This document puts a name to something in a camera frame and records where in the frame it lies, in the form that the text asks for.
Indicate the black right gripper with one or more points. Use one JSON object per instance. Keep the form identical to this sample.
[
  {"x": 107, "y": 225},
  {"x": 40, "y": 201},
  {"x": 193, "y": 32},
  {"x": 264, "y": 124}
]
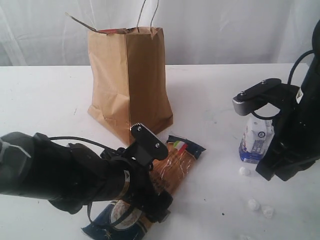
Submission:
[{"x": 299, "y": 139}]

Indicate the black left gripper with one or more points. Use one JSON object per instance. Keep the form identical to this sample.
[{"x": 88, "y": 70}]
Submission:
[{"x": 130, "y": 182}]

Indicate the spaghetti package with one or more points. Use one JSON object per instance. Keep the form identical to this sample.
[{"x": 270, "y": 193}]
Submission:
[{"x": 119, "y": 221}]

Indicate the small white blue carton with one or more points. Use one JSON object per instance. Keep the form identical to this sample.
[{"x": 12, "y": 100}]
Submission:
[{"x": 255, "y": 140}]

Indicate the white pellet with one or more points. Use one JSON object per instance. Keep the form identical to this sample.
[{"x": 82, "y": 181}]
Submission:
[
  {"x": 245, "y": 237},
  {"x": 253, "y": 204},
  {"x": 268, "y": 211},
  {"x": 244, "y": 171}
]

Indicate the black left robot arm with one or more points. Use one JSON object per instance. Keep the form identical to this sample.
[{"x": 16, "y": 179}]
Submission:
[{"x": 73, "y": 176}]

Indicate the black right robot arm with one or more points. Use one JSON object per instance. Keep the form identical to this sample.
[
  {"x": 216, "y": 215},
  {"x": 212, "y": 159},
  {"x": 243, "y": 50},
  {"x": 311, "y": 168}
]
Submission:
[{"x": 312, "y": 77}]

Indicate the large brown paper bag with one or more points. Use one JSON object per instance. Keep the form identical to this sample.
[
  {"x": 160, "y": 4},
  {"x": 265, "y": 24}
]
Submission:
[{"x": 129, "y": 79}]

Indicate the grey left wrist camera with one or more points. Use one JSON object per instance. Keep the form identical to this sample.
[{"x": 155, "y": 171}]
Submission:
[{"x": 146, "y": 147}]

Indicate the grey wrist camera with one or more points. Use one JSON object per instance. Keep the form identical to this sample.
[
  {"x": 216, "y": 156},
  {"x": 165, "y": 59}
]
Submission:
[
  {"x": 252, "y": 98},
  {"x": 146, "y": 147}
]

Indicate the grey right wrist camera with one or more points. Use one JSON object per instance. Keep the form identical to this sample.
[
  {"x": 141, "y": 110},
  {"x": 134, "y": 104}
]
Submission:
[{"x": 252, "y": 98}]

